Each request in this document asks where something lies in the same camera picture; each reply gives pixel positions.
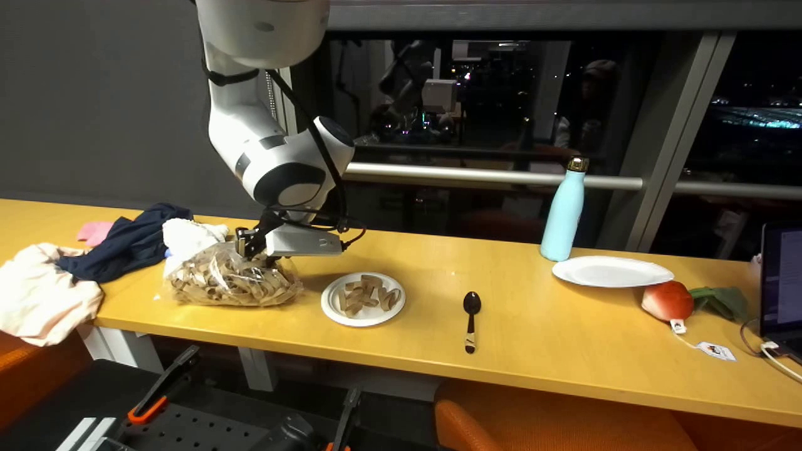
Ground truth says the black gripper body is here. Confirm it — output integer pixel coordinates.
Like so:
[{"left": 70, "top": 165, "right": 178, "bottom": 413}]
[{"left": 245, "top": 204, "right": 319, "bottom": 254}]

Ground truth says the small white paper plate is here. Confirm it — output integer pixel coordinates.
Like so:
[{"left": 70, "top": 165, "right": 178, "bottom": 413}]
[{"left": 319, "top": 270, "right": 409, "bottom": 332}]

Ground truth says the small tan rubber band heap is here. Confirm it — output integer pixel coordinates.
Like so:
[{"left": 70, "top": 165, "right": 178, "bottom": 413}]
[{"left": 335, "top": 274, "right": 404, "bottom": 319}]

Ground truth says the large tan rubber band heap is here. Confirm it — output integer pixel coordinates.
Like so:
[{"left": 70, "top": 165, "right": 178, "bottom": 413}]
[{"left": 169, "top": 243, "right": 297, "bottom": 309}]

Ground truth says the large white plate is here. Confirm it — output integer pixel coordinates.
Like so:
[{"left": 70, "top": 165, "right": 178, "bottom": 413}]
[{"left": 549, "top": 254, "right": 676, "bottom": 294}]

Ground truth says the clear plastic bag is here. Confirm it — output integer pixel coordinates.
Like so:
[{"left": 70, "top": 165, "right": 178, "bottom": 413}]
[{"left": 163, "top": 237, "right": 302, "bottom": 310}]

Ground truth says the dark blue cloth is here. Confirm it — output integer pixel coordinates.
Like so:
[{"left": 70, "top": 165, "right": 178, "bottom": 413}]
[{"left": 55, "top": 201, "right": 196, "bottom": 285}]

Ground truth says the pink sticky note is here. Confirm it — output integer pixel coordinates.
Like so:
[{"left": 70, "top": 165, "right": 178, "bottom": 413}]
[{"left": 74, "top": 218, "right": 114, "bottom": 250}]

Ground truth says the black orange bar clamp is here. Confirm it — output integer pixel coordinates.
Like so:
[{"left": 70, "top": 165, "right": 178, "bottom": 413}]
[
  {"left": 123, "top": 343, "right": 203, "bottom": 429},
  {"left": 324, "top": 383, "right": 366, "bottom": 451}
]

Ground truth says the black perforated board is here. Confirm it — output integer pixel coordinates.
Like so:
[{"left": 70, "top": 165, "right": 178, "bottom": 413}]
[{"left": 0, "top": 359, "right": 438, "bottom": 451}]

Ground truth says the metal handrail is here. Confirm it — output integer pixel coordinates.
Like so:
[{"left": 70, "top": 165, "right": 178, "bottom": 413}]
[{"left": 342, "top": 161, "right": 802, "bottom": 204}]

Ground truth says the black plastic spoon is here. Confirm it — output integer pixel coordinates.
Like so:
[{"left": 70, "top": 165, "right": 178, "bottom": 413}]
[{"left": 460, "top": 288, "right": 484, "bottom": 357}]

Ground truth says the cream cloth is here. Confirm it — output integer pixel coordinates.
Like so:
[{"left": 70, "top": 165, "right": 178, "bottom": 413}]
[{"left": 0, "top": 240, "right": 106, "bottom": 352}]

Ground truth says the orange armchair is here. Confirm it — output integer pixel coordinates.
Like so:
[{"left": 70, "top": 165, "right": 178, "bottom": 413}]
[{"left": 0, "top": 328, "right": 96, "bottom": 436}]

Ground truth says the teal water bottle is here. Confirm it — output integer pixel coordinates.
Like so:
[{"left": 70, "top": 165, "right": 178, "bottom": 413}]
[{"left": 538, "top": 156, "right": 590, "bottom": 267}]

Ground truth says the red round object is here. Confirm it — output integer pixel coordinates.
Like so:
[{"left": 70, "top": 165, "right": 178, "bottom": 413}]
[{"left": 639, "top": 279, "right": 697, "bottom": 338}]

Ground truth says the green vegetable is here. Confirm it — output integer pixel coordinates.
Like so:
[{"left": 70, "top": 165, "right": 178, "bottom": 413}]
[{"left": 689, "top": 284, "right": 751, "bottom": 327}]

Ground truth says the small white tag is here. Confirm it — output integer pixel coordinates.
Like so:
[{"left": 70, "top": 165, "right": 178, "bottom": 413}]
[{"left": 693, "top": 338, "right": 738, "bottom": 367}]

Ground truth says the black laptop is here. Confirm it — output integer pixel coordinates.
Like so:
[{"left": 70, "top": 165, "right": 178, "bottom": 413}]
[{"left": 757, "top": 222, "right": 802, "bottom": 362}]

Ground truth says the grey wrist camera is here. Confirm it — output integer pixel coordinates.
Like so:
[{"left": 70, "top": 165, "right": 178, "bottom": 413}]
[{"left": 266, "top": 224, "right": 345, "bottom": 259}]

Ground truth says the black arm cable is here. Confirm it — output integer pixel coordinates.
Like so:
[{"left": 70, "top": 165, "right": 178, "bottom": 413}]
[{"left": 263, "top": 67, "right": 370, "bottom": 254}]

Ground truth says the white table bracket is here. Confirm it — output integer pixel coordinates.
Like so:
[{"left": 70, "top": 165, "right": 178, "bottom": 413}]
[
  {"left": 235, "top": 343, "right": 277, "bottom": 396},
  {"left": 78, "top": 323, "right": 166, "bottom": 376}
]

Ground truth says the white cable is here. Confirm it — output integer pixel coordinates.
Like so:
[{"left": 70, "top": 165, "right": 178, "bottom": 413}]
[{"left": 736, "top": 322, "right": 802, "bottom": 387}]

